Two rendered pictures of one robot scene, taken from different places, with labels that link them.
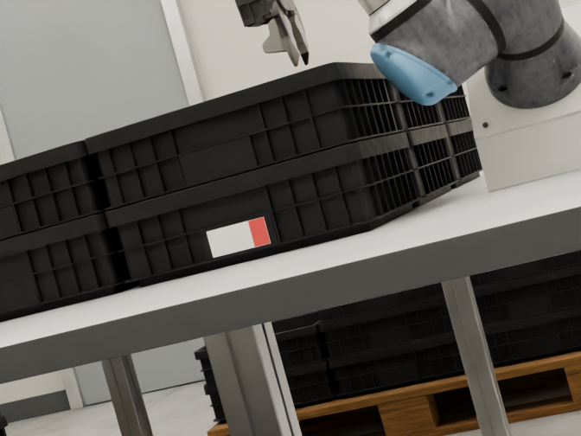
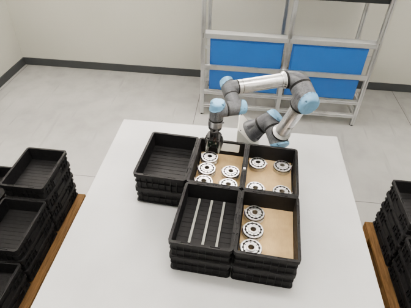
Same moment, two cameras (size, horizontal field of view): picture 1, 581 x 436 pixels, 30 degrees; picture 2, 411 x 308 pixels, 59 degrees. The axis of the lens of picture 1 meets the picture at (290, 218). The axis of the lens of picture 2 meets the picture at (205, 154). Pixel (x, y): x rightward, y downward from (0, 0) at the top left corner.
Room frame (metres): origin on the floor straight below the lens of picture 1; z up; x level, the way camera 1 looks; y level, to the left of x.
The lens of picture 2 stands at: (2.33, 1.45, 2.30)
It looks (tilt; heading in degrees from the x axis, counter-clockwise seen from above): 40 degrees down; 258
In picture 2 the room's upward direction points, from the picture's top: 2 degrees clockwise
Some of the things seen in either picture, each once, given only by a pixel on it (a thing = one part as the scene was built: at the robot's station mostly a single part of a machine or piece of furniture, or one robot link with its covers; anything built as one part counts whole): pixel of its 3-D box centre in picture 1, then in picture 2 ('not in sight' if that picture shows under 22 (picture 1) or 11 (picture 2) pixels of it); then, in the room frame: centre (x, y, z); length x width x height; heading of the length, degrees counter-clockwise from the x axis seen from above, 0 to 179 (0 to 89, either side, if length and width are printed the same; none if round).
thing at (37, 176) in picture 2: (525, 272); (43, 189); (3.09, -0.61, 0.37); 0.40 x 0.30 x 0.45; 73
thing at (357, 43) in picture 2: not in sight; (288, 39); (0.85, -1.74, 0.91); 1.70 x 0.10 x 0.05; 163
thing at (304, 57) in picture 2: not in sight; (324, 73); (0.48, -1.60, 0.60); 0.72 x 0.03 x 0.56; 163
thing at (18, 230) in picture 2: (396, 320); (18, 239); (3.21, -0.23, 0.31); 0.40 x 0.30 x 0.34; 73
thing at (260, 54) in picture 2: not in sight; (244, 66); (1.24, -1.83, 0.60); 0.72 x 0.03 x 0.56; 163
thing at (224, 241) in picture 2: not in sight; (207, 221); (2.07, 0.29, 0.87); 0.40 x 0.30 x 0.11; 69
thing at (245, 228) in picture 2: not in sight; (252, 230); (1.85, 0.38, 0.86); 0.10 x 0.10 x 0.01
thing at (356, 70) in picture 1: (243, 107); (271, 169); (1.64, 0.03, 0.92); 0.40 x 0.30 x 0.02; 69
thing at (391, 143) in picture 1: (271, 208); not in sight; (1.64, 0.03, 0.76); 0.40 x 0.30 x 0.12; 69
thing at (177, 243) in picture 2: not in sight; (207, 214); (2.07, 0.29, 0.92); 0.40 x 0.30 x 0.02; 69
